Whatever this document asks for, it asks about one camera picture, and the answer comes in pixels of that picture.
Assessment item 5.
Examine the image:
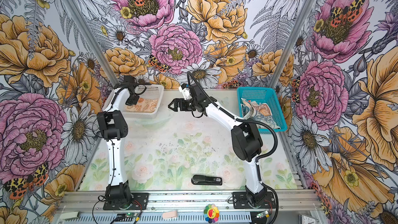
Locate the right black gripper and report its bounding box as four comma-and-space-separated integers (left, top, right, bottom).
168, 97, 199, 112

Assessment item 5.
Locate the orange rabbit print towel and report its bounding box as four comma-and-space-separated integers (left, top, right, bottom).
125, 98, 159, 113

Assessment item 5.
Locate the white plastic basket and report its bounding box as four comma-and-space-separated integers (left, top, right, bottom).
102, 83, 164, 119

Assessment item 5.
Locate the teal plastic basket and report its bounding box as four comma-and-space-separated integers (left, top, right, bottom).
237, 87, 288, 132

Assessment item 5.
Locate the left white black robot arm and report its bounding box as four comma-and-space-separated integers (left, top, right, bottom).
96, 76, 140, 209

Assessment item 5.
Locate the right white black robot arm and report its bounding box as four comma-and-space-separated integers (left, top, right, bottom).
168, 84, 267, 207

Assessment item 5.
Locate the black stapler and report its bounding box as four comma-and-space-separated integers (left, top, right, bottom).
191, 174, 223, 186

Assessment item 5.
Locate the blue patterned towel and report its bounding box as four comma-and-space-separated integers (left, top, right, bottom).
241, 98, 280, 129

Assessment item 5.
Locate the pink eraser block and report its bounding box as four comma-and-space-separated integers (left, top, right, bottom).
162, 211, 178, 219

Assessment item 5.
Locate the colourful flower toy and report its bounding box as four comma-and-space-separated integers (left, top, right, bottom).
204, 204, 220, 224

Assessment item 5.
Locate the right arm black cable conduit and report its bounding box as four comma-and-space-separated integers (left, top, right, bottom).
186, 71, 279, 224

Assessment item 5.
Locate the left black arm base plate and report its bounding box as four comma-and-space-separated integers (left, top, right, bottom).
103, 192, 149, 211

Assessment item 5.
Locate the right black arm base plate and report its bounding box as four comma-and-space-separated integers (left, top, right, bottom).
232, 191, 277, 209

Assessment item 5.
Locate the aluminium front rail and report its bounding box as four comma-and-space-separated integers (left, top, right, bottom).
56, 189, 321, 214

